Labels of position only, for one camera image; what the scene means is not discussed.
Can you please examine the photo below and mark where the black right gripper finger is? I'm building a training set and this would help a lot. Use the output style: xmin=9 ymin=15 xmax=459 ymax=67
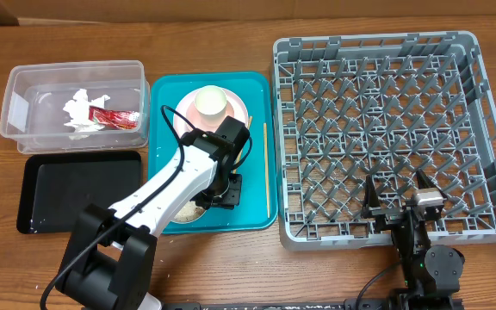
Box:
xmin=415 ymin=169 xmax=447 ymax=199
xmin=362 ymin=175 xmax=380 ymax=218

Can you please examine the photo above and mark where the pile of white rice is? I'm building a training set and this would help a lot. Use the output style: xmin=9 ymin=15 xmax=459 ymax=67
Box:
xmin=173 ymin=201 xmax=206 ymax=223

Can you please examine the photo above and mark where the grey small bowl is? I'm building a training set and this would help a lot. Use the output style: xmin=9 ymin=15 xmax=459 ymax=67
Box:
xmin=170 ymin=200 xmax=209 ymax=225

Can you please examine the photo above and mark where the white paper cup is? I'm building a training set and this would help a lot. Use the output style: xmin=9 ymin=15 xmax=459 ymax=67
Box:
xmin=195 ymin=85 xmax=227 ymax=123

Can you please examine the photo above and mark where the red snack wrapper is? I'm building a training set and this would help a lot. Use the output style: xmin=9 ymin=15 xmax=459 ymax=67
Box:
xmin=89 ymin=106 xmax=140 ymax=130

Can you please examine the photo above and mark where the white napkin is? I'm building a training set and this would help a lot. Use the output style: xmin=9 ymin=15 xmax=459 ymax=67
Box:
xmin=63 ymin=89 xmax=110 ymax=140

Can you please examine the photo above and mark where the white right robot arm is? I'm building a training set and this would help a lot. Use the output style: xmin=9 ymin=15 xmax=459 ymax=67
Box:
xmin=355 ymin=170 xmax=465 ymax=309

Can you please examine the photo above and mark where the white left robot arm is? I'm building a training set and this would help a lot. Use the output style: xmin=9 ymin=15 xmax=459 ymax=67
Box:
xmin=40 ymin=116 xmax=251 ymax=309

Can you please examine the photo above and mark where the clear plastic waste bin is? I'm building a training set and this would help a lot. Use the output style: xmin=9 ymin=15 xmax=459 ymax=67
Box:
xmin=0 ymin=60 xmax=150 ymax=154

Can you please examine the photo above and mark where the teal plastic tray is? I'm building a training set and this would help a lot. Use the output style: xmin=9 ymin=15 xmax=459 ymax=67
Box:
xmin=147 ymin=71 xmax=278 ymax=234

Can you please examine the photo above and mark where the left wooden chopstick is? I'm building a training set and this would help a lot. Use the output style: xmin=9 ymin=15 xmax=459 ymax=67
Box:
xmin=230 ymin=115 xmax=254 ymax=176

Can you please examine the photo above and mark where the wooden chopstick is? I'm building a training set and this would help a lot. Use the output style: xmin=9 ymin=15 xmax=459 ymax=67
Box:
xmin=230 ymin=115 xmax=254 ymax=176
xmin=263 ymin=122 xmax=270 ymax=219

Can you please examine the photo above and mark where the right wooden chopstick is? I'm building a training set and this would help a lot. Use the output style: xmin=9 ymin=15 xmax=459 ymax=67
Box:
xmin=263 ymin=122 xmax=270 ymax=219

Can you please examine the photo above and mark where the pink plate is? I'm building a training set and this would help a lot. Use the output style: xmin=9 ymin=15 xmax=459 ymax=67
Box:
xmin=173 ymin=88 xmax=249 ymax=136

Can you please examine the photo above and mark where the pink bowl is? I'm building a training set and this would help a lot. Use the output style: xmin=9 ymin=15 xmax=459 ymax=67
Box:
xmin=187 ymin=103 xmax=234 ymax=132

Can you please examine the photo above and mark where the grey plastic dish rack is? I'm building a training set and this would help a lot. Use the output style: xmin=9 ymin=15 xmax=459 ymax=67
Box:
xmin=272 ymin=31 xmax=496 ymax=251

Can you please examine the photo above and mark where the black rectangular tray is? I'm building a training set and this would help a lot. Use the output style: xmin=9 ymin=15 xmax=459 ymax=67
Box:
xmin=16 ymin=151 xmax=143 ymax=234

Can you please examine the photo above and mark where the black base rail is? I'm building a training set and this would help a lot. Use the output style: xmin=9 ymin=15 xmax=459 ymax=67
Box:
xmin=157 ymin=297 xmax=464 ymax=310

